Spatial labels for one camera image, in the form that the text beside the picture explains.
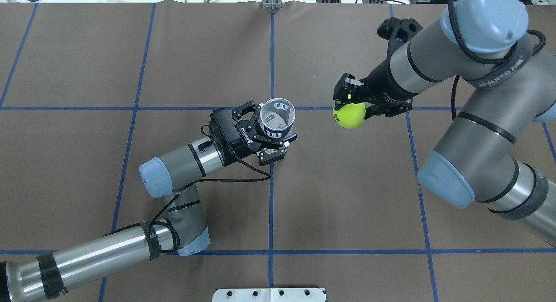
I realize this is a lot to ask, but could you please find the clear tennis ball can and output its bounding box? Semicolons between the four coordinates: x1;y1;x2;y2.
260;98;296;140

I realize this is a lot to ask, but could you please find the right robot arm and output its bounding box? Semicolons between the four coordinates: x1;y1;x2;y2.
333;0;556;246

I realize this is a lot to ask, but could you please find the brown paper table mat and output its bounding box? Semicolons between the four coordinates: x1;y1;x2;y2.
0;1;556;302

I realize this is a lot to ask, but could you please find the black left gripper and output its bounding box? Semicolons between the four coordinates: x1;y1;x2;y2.
231;100;298;166

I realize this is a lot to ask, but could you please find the yellow tennis ball Wilson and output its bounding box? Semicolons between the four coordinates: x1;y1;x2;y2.
332;103;366;129

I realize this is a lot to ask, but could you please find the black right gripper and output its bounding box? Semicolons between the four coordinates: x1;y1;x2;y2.
332;59;413;120

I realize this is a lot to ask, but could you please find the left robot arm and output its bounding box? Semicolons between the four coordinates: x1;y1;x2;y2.
1;98;297;302

